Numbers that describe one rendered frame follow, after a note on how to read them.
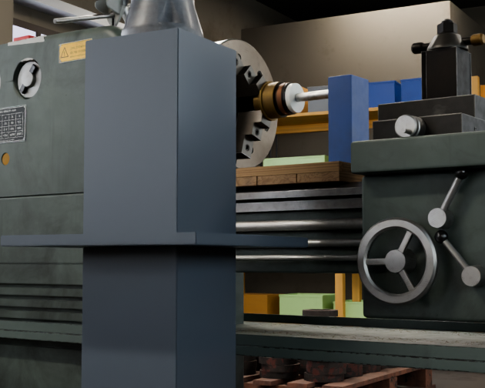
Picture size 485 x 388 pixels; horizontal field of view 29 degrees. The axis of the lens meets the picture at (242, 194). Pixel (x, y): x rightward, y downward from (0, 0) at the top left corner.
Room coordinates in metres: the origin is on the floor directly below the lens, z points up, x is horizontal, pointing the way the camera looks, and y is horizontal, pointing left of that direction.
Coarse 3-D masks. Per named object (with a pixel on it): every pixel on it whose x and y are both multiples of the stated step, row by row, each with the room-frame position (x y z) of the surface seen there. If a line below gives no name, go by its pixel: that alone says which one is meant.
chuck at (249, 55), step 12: (240, 48) 2.21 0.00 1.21; (252, 48) 2.25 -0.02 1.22; (252, 60) 2.25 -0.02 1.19; (264, 72) 2.29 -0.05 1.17; (240, 108) 2.28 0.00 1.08; (276, 120) 2.34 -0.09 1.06; (264, 132) 2.29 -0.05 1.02; (264, 144) 2.29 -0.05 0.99; (252, 156) 2.25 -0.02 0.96; (264, 156) 2.29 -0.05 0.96
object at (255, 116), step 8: (240, 112) 2.18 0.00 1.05; (248, 112) 2.17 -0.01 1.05; (256, 112) 2.16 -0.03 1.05; (240, 120) 2.18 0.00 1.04; (248, 120) 2.16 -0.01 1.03; (256, 120) 2.15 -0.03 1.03; (264, 120) 2.15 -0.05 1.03; (240, 128) 2.17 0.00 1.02; (248, 128) 2.16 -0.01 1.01; (256, 128) 2.16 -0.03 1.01; (264, 128) 2.18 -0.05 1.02; (240, 136) 2.16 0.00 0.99; (248, 136) 2.16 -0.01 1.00; (256, 136) 2.16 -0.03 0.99; (240, 144) 2.16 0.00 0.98; (248, 144) 2.17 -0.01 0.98; (240, 152) 2.15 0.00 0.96; (248, 152) 2.17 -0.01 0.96
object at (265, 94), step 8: (264, 88) 2.14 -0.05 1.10; (272, 88) 2.12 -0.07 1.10; (280, 88) 2.11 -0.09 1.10; (256, 96) 2.15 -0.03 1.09; (264, 96) 2.13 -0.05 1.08; (272, 96) 2.11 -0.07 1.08; (280, 96) 2.11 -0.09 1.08; (256, 104) 2.16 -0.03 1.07; (264, 104) 2.13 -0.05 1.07; (272, 104) 2.12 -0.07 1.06; (280, 104) 2.11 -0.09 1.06; (264, 112) 2.14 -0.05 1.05; (272, 112) 2.13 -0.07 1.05; (280, 112) 2.14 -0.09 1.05; (288, 112) 2.12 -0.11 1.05; (296, 112) 2.15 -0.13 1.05; (272, 120) 2.17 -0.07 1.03
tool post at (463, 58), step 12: (444, 48) 1.79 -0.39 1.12; (456, 48) 1.78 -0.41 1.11; (432, 60) 1.81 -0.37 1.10; (444, 60) 1.79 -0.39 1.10; (456, 60) 1.78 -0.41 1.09; (468, 60) 1.83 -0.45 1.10; (432, 72) 1.81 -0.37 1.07; (444, 72) 1.79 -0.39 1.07; (456, 72) 1.78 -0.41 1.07; (468, 72) 1.82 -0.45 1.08; (432, 84) 1.81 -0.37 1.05; (444, 84) 1.79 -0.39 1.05; (456, 84) 1.78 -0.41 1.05; (468, 84) 1.82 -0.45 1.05; (432, 96) 1.81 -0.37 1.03; (444, 96) 1.79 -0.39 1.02
